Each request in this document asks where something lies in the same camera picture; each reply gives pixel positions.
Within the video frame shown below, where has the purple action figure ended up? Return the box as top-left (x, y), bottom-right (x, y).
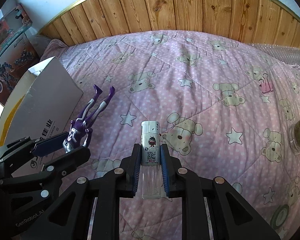
top-left (63, 84), bottom-right (115, 153)

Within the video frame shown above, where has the white lighter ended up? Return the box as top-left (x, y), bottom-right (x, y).
top-left (141, 121), bottom-right (163, 199)

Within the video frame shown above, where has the white cardboard box yellow tape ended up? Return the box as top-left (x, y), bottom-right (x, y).
top-left (0, 56), bottom-right (84, 178)

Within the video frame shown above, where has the green tape roll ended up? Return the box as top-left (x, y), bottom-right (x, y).
top-left (270, 204), bottom-right (290, 230)

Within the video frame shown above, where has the robot toy box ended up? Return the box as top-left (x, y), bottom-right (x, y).
top-left (0, 33), bottom-right (39, 105)

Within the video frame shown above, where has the pink bear quilt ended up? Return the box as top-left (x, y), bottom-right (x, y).
top-left (43, 30), bottom-right (300, 239)

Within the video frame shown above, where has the red teal toy box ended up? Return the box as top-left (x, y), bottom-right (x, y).
top-left (0, 3), bottom-right (32, 57)

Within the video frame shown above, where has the pink binder clip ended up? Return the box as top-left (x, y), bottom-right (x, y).
top-left (259, 73), bottom-right (273, 94)

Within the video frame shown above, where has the bubble wrap roll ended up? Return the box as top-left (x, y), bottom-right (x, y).
top-left (249, 43), bottom-right (300, 65)

